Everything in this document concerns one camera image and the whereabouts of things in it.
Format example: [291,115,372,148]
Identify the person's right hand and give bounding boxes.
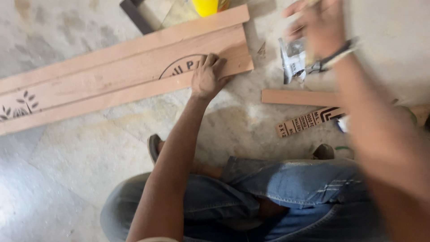
[282,0,348,60]

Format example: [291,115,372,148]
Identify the person's left hand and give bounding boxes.
[191,53,234,102]

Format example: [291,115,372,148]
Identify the wide printed plywood plank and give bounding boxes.
[0,24,253,122]

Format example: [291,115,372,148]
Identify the clear plastic hardware packet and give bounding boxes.
[278,36,308,85]

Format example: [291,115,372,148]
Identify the dark wristband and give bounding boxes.
[307,38,359,74]

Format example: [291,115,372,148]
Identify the short plain plywood strip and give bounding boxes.
[261,89,344,108]

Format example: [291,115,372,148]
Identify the yellow plastic container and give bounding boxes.
[191,0,219,18]

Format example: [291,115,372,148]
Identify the short printed plywood piece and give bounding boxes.
[276,107,347,138]

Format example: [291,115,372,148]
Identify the blue and white small object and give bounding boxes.
[337,115,350,134]

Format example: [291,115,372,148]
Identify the person's right sandal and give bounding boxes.
[312,143,336,160]

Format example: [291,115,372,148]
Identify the person's sandal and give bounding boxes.
[147,134,164,166]
[312,143,336,160]

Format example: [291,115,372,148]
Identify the dark metal bar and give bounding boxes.
[119,0,156,35]

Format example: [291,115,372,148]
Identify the long narrow plywood strip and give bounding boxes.
[0,4,250,95]
[0,55,254,136]

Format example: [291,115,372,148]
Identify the person's blue jeans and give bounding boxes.
[100,156,392,242]

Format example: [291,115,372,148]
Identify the person's left sandal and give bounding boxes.
[147,134,164,166]

